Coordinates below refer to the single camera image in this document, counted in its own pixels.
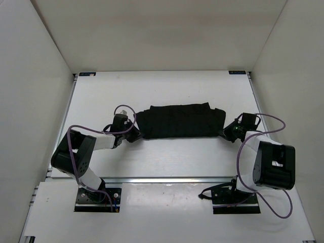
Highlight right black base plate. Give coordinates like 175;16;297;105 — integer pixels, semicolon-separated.
212;187;261;215

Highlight black pleated skirt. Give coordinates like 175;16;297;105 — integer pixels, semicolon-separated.
136;102;226;139

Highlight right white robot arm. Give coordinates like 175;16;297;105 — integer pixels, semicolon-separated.
198;113;296;205

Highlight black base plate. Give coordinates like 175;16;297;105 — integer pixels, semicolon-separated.
212;187;261;215
74;187;122;213

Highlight left blue corner label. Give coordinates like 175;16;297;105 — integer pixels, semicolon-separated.
78;72;96;76

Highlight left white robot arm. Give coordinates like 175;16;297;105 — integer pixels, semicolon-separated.
51;113;143;202

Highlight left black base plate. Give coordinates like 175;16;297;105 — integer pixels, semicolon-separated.
74;187;122;213

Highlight right blue corner label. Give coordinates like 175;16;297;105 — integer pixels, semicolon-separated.
228;70;246;75

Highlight blue corner label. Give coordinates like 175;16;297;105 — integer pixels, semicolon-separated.
78;72;96;76
228;70;246;75

